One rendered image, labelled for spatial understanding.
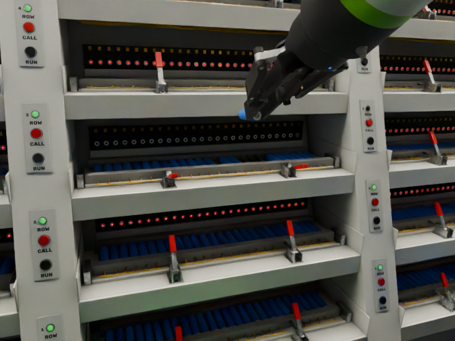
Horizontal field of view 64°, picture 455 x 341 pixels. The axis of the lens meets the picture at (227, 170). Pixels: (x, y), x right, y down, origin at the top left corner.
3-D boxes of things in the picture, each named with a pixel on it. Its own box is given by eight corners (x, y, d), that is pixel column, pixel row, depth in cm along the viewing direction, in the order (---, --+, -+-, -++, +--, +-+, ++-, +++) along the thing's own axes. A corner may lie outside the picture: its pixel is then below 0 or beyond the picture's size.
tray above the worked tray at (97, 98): (347, 113, 86) (354, 51, 82) (66, 120, 67) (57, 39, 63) (302, 103, 104) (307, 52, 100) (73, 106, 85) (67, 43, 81)
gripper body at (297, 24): (361, -5, 41) (317, 42, 49) (294, -12, 38) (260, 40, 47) (377, 56, 39) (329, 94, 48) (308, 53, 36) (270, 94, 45)
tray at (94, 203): (353, 192, 85) (357, 153, 83) (72, 221, 67) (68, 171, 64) (308, 168, 104) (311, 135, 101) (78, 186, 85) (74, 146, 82)
